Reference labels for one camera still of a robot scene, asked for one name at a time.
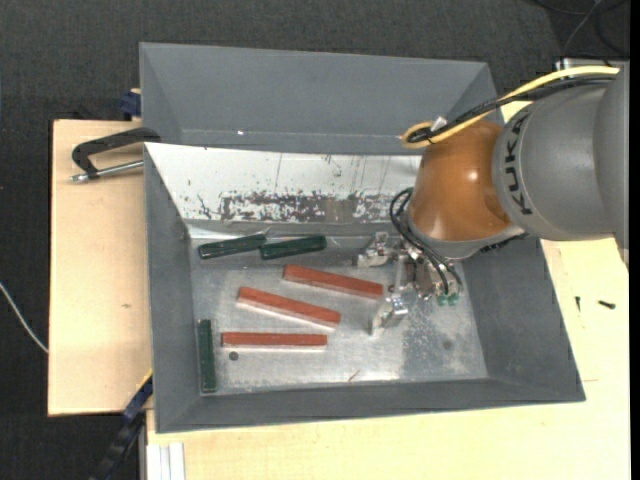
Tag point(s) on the dark green flat block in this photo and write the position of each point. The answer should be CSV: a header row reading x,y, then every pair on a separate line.
x,y
231,246
293,247
206,355

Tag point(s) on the red-brown flat block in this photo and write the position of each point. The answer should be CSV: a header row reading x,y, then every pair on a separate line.
x,y
332,280
287,305
273,339

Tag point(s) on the small black screw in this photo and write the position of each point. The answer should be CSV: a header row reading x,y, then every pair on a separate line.
x,y
607,305

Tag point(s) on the pale wood board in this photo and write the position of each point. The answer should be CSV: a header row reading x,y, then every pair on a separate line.
x,y
95,278

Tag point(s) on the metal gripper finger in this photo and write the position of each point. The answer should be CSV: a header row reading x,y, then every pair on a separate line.
x,y
392,313
376,253

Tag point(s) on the grey metal bin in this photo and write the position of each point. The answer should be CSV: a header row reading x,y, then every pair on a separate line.
x,y
310,93

